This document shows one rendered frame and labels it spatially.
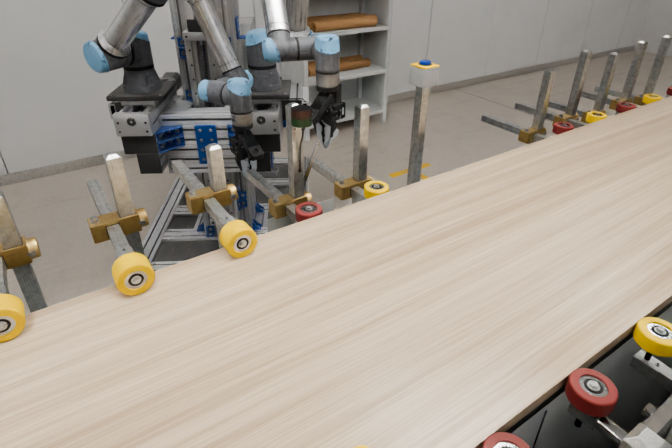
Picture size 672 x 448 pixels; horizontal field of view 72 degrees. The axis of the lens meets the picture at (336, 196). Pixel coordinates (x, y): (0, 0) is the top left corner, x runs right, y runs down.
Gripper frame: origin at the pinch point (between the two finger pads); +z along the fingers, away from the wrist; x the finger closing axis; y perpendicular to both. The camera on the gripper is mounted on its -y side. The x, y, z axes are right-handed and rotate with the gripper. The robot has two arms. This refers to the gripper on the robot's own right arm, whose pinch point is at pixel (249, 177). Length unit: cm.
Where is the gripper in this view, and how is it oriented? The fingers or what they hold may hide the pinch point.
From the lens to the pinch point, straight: 172.6
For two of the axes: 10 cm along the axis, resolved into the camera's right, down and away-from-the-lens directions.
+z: -0.1, 8.7, 4.9
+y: -5.5, -4.1, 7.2
